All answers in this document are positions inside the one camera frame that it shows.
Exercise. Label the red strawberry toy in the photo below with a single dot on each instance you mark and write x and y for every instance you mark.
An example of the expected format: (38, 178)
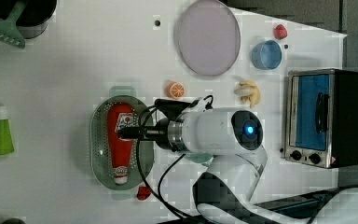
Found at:
(280, 32)

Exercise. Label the orange slice toy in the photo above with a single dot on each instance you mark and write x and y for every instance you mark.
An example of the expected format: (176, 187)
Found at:
(175, 90)

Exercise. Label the black cylindrical cup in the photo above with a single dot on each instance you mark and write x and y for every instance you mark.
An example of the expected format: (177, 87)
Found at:
(33, 20)

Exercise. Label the dark post bottom left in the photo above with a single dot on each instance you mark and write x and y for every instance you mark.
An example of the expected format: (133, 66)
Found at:
(13, 221)

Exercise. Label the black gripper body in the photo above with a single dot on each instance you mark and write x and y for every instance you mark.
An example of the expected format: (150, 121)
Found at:
(159, 133)

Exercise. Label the green slotted spatula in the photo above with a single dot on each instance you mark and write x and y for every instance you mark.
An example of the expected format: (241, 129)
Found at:
(9, 32)

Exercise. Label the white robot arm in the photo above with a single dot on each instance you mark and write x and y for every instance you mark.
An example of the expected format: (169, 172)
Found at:
(222, 194)

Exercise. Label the green squeeze bottle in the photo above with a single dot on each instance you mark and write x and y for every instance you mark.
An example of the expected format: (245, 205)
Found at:
(6, 143)

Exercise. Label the blue bowl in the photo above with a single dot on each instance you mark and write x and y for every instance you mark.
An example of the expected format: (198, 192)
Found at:
(266, 55)

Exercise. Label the black toaster oven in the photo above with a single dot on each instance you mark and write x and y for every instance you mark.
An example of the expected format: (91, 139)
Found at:
(322, 118)

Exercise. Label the small red tomato toy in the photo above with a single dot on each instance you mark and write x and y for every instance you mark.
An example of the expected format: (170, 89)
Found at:
(143, 193)

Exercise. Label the green metal mug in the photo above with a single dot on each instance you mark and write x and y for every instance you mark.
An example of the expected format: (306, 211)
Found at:
(203, 159)

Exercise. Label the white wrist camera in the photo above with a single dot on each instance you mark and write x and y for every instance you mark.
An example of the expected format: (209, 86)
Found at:
(173, 109)

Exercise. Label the red ketchup bottle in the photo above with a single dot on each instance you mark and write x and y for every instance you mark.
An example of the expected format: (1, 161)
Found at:
(119, 116)

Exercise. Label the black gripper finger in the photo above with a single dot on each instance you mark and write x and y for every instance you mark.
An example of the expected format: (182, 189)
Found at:
(131, 133)

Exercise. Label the green oval strainer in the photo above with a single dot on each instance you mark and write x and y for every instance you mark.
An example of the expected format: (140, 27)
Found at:
(142, 154)

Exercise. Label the lilac round plate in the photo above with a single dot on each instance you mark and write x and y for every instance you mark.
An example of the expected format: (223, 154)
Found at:
(209, 37)

